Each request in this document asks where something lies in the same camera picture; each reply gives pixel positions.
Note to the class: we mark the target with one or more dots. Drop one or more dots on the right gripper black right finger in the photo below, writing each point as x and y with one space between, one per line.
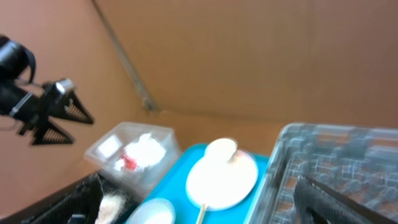
316 203

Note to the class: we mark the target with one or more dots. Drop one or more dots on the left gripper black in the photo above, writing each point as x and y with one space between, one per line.
34 112

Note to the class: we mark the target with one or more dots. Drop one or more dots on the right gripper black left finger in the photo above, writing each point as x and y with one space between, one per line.
76 203

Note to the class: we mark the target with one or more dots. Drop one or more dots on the pile of rice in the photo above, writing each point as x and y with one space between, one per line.
110 208

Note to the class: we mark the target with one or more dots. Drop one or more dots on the grey bowl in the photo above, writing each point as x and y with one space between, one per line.
154 211

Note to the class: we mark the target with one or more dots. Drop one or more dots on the white napkin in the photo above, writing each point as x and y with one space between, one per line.
139 155

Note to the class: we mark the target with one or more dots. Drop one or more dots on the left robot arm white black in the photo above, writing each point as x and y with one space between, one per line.
18 67

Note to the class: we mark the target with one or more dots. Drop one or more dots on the grey dishwasher rack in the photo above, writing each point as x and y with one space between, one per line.
360 163

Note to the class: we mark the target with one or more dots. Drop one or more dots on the clear plastic waste bin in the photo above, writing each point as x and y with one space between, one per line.
107 150

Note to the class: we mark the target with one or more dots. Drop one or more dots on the black plastic tray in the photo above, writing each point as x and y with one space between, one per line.
109 186

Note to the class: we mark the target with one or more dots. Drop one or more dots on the large pink plate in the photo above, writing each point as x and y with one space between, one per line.
221 185

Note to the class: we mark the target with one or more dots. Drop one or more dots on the white cup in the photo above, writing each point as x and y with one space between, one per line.
221 150

